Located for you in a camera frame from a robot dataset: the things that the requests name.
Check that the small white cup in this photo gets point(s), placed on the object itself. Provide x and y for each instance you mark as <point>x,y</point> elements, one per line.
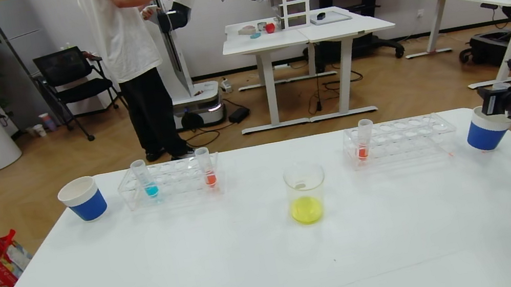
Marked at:
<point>39,130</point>

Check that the small metal can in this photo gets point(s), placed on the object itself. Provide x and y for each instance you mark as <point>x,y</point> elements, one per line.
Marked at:
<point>262,26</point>

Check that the grey flat tray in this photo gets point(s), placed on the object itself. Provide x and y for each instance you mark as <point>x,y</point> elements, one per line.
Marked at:
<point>332,18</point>

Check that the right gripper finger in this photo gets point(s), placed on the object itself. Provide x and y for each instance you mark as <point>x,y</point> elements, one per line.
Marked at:
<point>500,103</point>

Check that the blue pigment test tube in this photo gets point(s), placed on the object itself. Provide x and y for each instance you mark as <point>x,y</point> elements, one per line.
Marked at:
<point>151,189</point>

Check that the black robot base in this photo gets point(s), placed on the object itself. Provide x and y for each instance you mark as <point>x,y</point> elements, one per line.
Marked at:
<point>494,50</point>

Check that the clear drawer organizer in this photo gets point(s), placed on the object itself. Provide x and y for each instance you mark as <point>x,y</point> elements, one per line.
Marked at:
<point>293,7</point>

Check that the black power adapter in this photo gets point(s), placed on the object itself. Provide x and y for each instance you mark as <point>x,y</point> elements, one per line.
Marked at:
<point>239,115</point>

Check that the black computer mouse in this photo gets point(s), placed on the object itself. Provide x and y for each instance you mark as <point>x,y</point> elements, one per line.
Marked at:
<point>320,15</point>

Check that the black screen stand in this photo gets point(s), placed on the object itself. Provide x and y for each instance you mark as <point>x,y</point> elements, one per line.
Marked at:
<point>374,43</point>

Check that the blue white paper cup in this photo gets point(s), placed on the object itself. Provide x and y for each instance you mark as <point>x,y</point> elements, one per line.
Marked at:
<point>88,205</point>
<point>486,138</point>

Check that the white power strip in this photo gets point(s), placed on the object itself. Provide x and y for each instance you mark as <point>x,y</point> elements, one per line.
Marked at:
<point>225,85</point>

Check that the white humanoid robot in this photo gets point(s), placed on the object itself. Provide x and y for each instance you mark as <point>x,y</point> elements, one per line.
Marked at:
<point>201,95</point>

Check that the red pigment test tube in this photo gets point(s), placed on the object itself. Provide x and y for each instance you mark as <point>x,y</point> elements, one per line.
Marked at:
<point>363,150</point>
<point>210,177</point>

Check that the clear glass beaker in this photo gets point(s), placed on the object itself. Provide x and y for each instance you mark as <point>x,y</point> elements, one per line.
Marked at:
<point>306,207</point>

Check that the clear plastic test tube rack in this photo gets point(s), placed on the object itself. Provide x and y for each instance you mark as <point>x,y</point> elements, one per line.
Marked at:
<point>172,179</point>
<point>392,140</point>

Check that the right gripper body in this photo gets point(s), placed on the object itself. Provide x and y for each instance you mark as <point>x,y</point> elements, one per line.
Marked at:
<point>489,105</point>

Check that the black folding chair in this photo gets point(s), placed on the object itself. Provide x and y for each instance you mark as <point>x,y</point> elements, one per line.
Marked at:
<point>66,68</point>

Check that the person in white shirt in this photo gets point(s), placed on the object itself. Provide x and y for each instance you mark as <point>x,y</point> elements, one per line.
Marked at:
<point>128,35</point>

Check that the small teal object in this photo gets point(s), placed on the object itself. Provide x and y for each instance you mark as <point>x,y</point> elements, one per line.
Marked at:
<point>255,35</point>

